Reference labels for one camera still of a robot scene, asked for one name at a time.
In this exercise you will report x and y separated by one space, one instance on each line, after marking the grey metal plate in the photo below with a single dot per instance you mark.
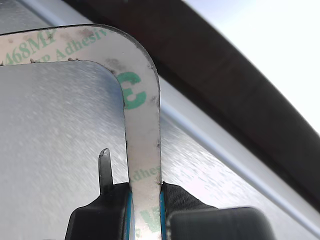
62 125

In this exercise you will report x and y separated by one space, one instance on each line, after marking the dark table edge trim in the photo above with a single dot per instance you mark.
225 62

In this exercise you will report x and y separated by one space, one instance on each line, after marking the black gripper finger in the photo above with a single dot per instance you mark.
212 225
105 220

